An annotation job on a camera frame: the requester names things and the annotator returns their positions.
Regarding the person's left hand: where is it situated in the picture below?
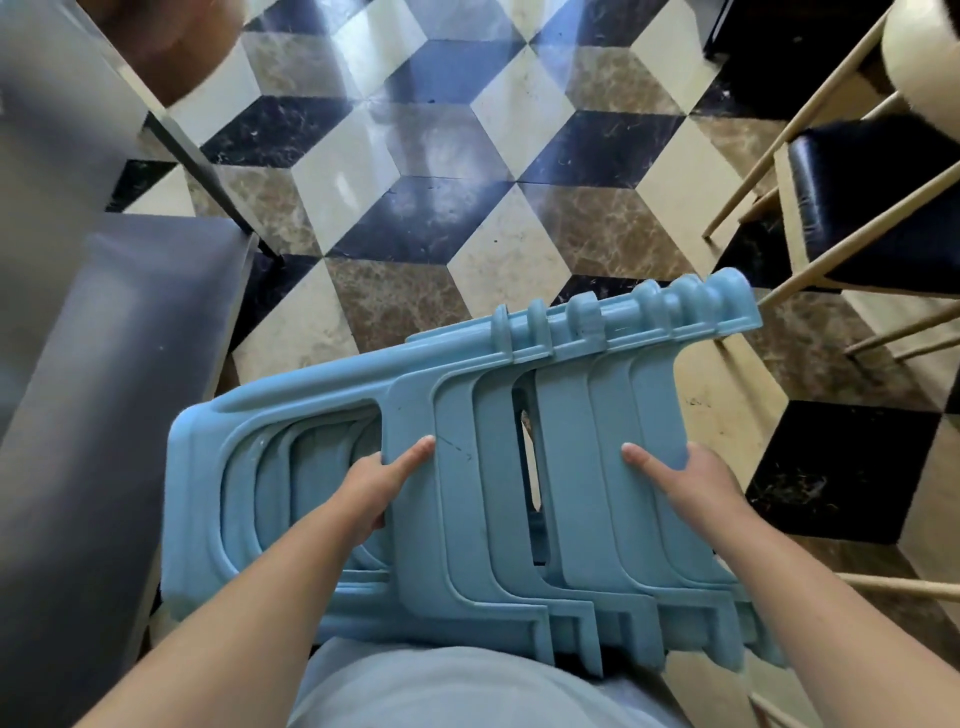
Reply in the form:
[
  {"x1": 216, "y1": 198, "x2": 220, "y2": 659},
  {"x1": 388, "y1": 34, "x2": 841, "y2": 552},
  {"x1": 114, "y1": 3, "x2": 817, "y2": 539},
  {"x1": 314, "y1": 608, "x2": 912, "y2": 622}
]
[{"x1": 336, "y1": 436, "x2": 437, "y2": 549}]

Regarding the person's right hand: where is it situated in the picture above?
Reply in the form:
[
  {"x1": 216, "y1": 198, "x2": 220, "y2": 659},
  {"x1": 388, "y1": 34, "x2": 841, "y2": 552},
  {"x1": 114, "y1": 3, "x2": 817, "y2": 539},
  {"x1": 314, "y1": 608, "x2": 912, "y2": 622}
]
[{"x1": 621, "y1": 441, "x2": 753, "y2": 553}]

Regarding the stack of blue plastic stools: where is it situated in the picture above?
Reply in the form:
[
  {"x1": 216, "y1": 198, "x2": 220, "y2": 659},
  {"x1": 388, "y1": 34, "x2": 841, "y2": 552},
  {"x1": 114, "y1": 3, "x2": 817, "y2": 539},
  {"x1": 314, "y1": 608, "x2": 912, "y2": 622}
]
[{"x1": 161, "y1": 267, "x2": 789, "y2": 680}]

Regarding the person's left forearm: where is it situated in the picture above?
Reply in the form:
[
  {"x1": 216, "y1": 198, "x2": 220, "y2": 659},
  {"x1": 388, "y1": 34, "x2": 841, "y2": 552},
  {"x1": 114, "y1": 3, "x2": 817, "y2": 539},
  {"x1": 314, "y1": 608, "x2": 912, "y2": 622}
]
[{"x1": 75, "y1": 513, "x2": 380, "y2": 728}]

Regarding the person's right forearm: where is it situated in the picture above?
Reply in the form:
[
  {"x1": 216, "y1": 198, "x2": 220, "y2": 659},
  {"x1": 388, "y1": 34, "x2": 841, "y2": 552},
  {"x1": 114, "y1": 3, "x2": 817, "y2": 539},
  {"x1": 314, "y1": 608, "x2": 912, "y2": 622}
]
[{"x1": 708, "y1": 513, "x2": 960, "y2": 728}]

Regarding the light grey shirt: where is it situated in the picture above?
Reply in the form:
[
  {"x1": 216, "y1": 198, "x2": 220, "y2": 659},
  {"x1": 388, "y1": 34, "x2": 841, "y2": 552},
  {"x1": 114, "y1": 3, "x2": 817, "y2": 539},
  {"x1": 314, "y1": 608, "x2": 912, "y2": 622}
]
[{"x1": 287, "y1": 636, "x2": 676, "y2": 728}]

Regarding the wooden chair leg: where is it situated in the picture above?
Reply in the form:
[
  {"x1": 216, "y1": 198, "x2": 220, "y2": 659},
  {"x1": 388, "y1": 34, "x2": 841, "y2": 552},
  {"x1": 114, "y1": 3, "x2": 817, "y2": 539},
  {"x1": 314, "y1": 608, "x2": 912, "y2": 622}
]
[
  {"x1": 834, "y1": 572, "x2": 960, "y2": 603},
  {"x1": 748, "y1": 691, "x2": 792, "y2": 728}
]

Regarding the dark grey bench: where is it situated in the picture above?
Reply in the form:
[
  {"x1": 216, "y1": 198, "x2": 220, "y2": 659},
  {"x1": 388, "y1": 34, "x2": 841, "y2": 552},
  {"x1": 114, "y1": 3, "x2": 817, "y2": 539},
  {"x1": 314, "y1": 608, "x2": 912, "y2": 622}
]
[{"x1": 0, "y1": 212, "x2": 261, "y2": 728}]

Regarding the black cushioned wooden chair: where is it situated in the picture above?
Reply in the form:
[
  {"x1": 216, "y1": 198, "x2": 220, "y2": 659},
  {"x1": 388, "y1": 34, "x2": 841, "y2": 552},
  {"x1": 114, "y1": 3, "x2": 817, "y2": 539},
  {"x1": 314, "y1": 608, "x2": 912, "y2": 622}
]
[{"x1": 738, "y1": 91, "x2": 960, "y2": 363}]

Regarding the black furniture base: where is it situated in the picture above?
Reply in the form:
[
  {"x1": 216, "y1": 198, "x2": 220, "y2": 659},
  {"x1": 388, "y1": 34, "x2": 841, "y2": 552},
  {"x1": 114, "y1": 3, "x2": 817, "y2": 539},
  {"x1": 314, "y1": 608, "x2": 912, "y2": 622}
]
[{"x1": 702, "y1": 0, "x2": 895, "y2": 121}]

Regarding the dark grey table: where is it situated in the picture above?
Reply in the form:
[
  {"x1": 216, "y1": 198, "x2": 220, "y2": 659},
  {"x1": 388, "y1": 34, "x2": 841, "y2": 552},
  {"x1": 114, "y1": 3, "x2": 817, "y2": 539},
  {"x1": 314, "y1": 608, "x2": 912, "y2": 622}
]
[{"x1": 0, "y1": 0, "x2": 285, "y2": 421}]

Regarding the brown wooden furniture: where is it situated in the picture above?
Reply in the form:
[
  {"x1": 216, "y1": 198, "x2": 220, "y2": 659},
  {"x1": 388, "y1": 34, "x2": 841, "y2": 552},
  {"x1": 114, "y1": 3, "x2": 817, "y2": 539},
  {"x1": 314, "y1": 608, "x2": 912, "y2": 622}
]
[{"x1": 75, "y1": 0, "x2": 252, "y2": 108}]

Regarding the cream cushioned wooden chair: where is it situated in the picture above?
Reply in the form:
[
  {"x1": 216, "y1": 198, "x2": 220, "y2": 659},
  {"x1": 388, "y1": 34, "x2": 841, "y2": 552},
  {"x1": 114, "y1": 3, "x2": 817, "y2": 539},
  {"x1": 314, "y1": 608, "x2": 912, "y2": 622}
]
[{"x1": 701, "y1": 0, "x2": 960, "y2": 241}]

